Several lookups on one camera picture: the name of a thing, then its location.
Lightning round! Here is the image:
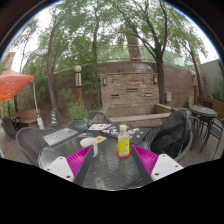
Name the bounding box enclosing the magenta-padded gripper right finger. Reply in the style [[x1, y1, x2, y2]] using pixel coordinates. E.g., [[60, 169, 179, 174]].
[[130, 144, 184, 187]]

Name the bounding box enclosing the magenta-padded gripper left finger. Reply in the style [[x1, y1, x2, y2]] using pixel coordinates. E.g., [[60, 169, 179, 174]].
[[44, 144, 95, 187]]

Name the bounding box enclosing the clear bottle with yellow label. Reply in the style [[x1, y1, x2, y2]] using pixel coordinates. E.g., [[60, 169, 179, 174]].
[[117, 124, 131, 157]]

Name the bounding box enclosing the red round coaster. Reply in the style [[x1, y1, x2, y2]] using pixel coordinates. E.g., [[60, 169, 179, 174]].
[[115, 150, 133, 160]]

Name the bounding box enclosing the white mug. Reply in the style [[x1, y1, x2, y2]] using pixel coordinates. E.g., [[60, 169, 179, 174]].
[[79, 136, 99, 158]]

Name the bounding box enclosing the small colourful sticker card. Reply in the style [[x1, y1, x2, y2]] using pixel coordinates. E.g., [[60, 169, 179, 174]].
[[78, 132, 93, 139]]

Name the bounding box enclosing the black laptop with stickers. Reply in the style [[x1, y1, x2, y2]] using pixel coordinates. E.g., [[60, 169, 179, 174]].
[[99, 124, 152, 145]]

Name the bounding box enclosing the grey laptop with stickers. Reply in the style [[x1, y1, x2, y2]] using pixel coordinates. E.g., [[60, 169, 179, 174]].
[[42, 127, 80, 148]]

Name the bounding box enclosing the yellow card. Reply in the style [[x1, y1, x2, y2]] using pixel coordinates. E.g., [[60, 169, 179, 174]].
[[94, 135, 108, 144]]

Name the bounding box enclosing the black jacket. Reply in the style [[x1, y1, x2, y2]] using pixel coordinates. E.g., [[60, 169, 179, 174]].
[[149, 109, 193, 159]]

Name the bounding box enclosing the white sticker sheet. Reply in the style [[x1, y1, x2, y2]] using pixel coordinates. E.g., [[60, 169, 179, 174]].
[[87, 123, 113, 131]]

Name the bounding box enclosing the green plant in blue pot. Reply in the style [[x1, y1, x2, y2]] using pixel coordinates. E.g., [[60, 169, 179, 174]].
[[68, 100, 89, 132]]

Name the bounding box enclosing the blue yellow striped cone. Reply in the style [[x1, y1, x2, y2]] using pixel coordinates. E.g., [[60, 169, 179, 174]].
[[50, 107, 59, 126]]

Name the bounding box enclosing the wooden bench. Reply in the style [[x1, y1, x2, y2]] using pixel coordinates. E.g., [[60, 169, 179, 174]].
[[13, 108, 43, 126]]

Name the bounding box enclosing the black metal chair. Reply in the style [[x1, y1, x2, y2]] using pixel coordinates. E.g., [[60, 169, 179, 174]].
[[199, 116, 224, 158]]

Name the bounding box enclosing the dark round side table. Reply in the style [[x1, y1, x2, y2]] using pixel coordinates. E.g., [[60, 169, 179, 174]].
[[189, 104, 218, 118]]

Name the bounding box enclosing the dark wicker chair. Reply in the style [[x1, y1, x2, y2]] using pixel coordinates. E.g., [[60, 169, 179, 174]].
[[0, 116, 23, 139]]

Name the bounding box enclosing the orange canopy tent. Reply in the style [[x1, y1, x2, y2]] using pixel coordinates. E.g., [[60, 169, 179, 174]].
[[0, 67, 45, 130]]

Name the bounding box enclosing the wooden lamp post with globe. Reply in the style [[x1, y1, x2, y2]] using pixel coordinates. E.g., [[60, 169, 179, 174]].
[[73, 64, 85, 108]]

